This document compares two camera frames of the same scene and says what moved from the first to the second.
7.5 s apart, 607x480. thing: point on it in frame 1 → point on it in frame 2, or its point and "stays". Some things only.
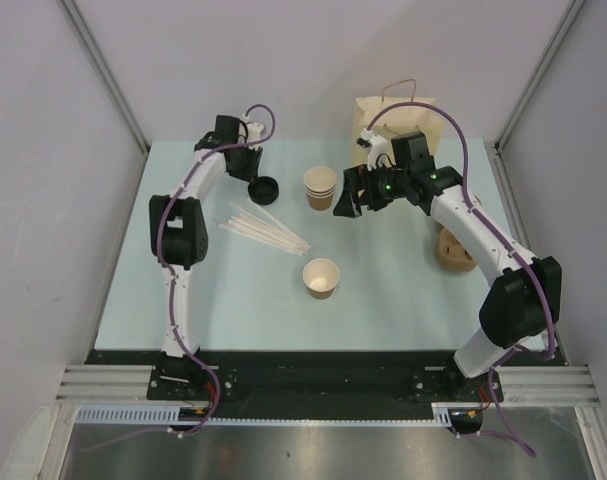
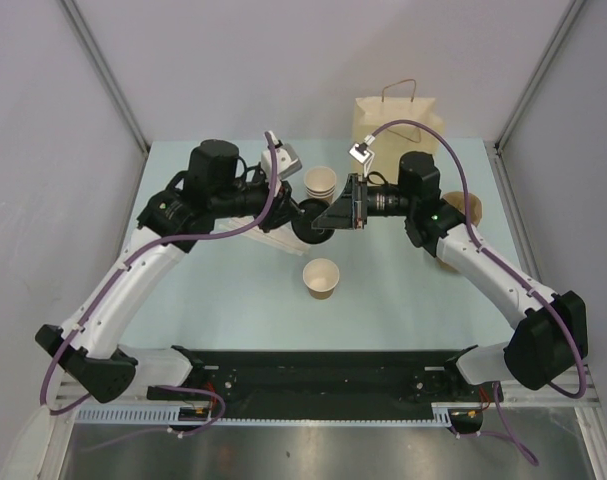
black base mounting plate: x=315 y=383 stays
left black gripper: x=252 y=171 → x=282 y=210
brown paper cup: x=321 y=276 stays
